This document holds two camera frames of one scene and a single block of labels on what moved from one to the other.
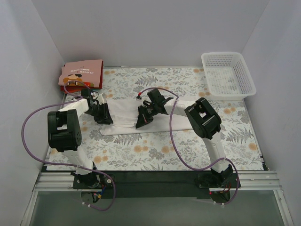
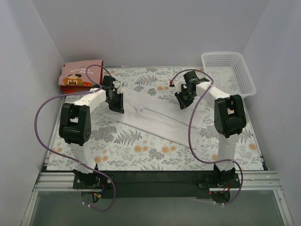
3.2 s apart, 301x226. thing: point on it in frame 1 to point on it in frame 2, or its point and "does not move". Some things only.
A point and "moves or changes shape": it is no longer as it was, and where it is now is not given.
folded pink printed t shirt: x=85 y=73 does not move
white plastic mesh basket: x=226 y=76 does not move
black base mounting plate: x=154 y=184 does not move
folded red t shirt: x=67 y=89 does not move
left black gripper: x=101 y=113 to x=116 y=101
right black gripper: x=144 y=115 to x=182 y=99
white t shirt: x=123 y=113 moves or changes shape
